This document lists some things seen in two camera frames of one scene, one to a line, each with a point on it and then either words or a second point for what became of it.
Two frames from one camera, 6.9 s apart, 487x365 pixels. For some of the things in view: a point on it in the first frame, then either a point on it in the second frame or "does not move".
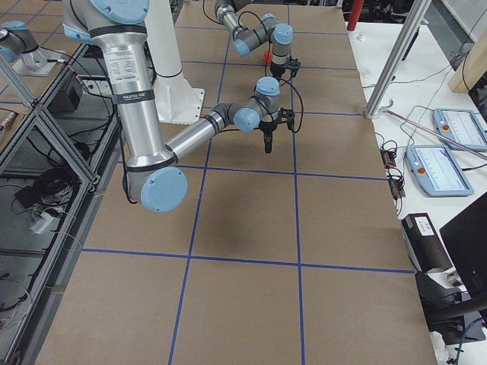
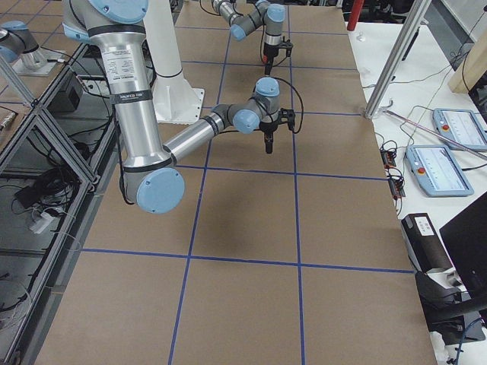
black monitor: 466,238 does not move
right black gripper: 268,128 does not move
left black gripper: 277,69 → 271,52
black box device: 427,251 does not move
